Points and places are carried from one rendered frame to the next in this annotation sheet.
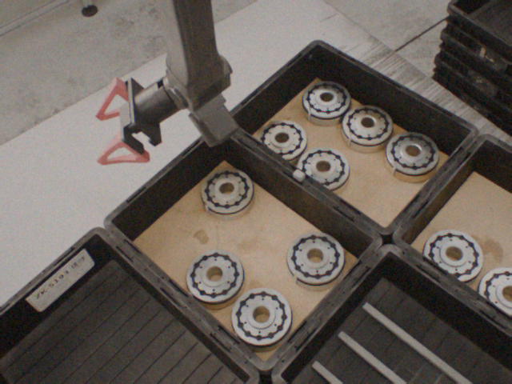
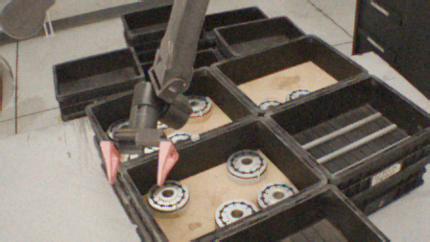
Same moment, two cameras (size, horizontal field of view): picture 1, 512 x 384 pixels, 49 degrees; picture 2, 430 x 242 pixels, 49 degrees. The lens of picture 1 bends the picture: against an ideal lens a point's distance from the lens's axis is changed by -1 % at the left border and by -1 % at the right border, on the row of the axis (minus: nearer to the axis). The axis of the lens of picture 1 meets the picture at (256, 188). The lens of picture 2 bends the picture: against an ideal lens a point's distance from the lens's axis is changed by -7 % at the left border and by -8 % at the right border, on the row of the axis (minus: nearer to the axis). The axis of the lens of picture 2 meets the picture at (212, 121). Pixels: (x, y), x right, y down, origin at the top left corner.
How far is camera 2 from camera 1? 0.91 m
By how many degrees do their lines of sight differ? 52
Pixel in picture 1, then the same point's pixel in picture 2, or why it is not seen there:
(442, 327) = (308, 132)
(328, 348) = not seen: hidden behind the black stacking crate
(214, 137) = (185, 113)
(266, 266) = (236, 195)
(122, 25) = not seen: outside the picture
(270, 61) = (37, 178)
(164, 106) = (155, 115)
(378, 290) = not seen: hidden behind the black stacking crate
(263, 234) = (210, 191)
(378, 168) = (191, 127)
